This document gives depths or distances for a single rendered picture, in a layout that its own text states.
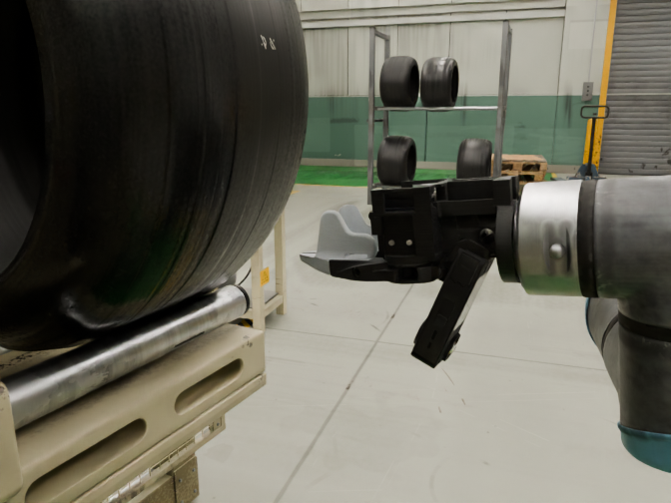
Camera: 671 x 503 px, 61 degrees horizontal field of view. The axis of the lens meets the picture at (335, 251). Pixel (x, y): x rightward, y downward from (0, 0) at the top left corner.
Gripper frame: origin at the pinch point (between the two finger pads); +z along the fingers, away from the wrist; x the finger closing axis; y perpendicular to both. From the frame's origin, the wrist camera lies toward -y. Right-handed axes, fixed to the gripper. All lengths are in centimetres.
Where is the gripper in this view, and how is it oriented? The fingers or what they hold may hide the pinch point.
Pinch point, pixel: (314, 262)
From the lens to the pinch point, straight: 56.0
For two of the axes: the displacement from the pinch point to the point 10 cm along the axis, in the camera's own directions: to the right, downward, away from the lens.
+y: -1.1, -9.8, -1.9
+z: -8.7, 0.0, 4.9
